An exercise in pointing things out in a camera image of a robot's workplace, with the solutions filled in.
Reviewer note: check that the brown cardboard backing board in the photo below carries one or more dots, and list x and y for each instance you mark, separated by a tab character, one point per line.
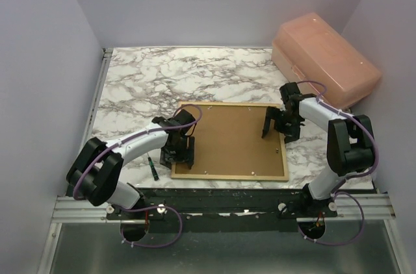
234	141

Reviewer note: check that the green wooden picture frame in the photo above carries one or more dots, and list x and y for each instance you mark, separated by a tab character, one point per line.
282	157

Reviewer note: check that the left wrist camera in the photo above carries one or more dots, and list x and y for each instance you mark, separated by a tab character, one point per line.
183	117

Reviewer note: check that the small green screwdriver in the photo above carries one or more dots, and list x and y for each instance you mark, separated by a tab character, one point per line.
153	169

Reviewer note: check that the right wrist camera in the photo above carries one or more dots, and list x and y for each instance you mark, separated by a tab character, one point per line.
288	91

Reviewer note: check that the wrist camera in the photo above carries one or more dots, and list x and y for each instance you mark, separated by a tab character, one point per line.
288	91
183	117

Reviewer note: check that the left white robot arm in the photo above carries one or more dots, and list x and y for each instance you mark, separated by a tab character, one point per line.
95	174

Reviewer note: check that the pink plastic storage box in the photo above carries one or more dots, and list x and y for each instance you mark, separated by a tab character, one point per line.
309	49

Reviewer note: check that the aluminium rail frame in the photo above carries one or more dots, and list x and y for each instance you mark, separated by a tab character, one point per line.
78	217

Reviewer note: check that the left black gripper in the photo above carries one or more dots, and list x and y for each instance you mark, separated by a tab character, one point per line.
186	156

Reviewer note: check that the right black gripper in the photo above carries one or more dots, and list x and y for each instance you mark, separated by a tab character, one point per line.
291	133

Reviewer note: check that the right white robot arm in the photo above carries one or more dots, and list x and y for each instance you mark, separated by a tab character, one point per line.
351	150

